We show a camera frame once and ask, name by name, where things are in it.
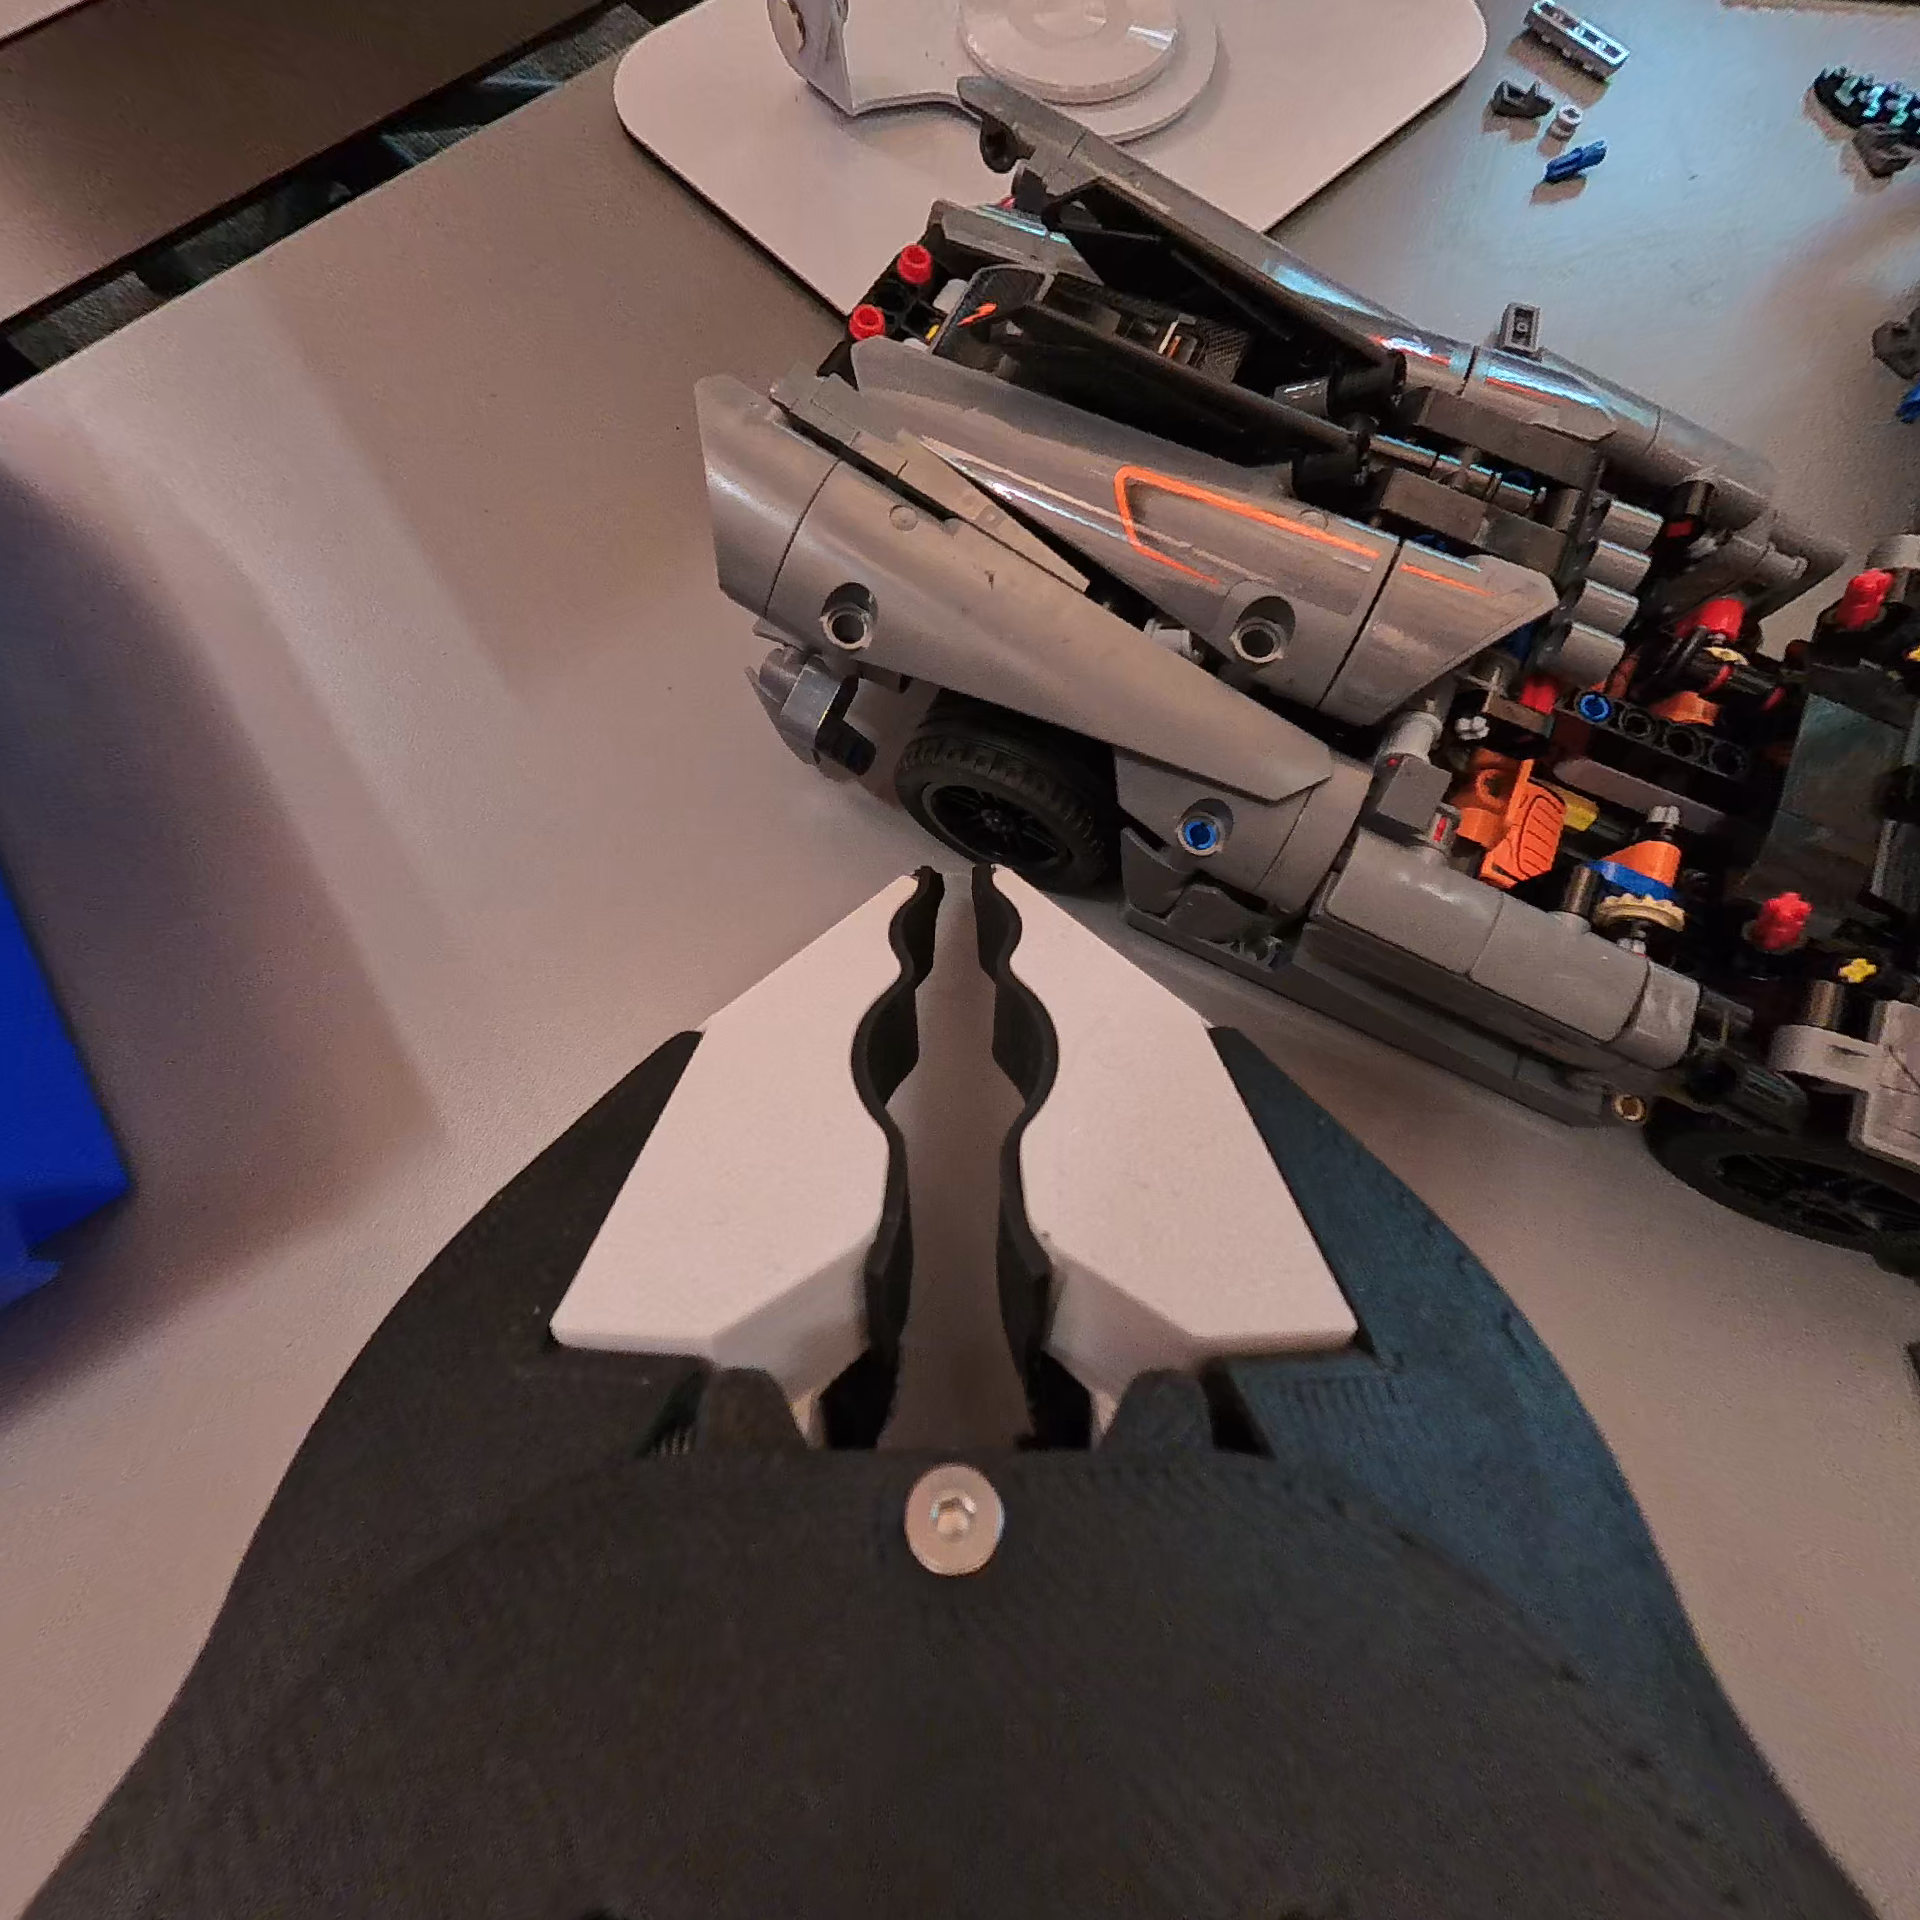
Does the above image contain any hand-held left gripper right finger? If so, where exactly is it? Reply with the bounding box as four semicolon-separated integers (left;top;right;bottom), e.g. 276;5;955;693
972;865;1361;1422

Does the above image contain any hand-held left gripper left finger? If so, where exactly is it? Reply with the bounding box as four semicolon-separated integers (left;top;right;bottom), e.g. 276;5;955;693
547;865;946;1445

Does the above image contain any grey toy brick car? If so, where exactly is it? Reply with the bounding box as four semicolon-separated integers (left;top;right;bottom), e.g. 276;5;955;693
691;78;1920;1261

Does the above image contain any blue plastic storage bin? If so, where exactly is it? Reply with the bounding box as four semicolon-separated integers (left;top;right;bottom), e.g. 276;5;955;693
0;863;132;1310

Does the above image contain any white lamp base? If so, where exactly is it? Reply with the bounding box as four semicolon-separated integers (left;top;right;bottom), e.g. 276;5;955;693
612;0;1485;319

